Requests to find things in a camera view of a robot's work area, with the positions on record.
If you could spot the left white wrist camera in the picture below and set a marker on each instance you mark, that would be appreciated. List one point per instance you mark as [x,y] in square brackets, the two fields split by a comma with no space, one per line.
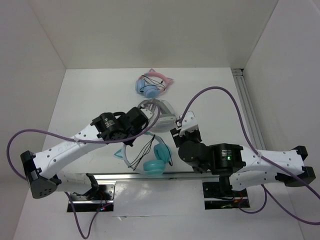
[149,114]

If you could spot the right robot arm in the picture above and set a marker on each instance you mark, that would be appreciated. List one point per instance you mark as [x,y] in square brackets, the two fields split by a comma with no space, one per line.
[239,167]

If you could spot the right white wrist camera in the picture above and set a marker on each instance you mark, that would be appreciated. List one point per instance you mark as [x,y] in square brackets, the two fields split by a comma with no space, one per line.
[189,124]

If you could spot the blue pink cat-ear headphones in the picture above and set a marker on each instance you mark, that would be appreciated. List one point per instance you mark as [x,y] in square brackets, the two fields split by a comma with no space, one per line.
[152,83]

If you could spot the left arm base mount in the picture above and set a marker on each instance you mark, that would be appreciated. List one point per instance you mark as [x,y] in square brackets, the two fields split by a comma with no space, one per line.
[102,201]

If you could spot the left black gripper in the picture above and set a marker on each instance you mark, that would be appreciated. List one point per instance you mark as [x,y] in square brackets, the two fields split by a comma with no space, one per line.
[139,130]

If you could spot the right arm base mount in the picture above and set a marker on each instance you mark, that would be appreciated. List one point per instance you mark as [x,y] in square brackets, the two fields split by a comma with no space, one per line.
[214,199]

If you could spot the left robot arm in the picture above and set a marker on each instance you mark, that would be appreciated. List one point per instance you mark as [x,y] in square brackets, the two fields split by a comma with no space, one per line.
[44,170]

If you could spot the teal cat-ear headphones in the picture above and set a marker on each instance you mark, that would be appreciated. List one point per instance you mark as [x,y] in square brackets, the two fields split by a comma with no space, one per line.
[156,166]

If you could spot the aluminium side rail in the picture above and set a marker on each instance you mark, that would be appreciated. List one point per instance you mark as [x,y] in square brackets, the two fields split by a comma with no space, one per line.
[247,106]

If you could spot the white grey headphones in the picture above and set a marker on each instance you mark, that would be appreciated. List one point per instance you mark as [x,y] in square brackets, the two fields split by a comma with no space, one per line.
[167,115]

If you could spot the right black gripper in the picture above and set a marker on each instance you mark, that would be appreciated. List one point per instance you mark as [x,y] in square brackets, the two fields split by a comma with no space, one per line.
[177,139]

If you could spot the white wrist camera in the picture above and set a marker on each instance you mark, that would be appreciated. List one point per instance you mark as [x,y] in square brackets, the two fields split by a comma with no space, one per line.
[149,114]
[189,124]

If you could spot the aluminium front rail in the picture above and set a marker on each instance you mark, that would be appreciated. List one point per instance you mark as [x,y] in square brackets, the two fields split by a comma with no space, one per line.
[160,176]

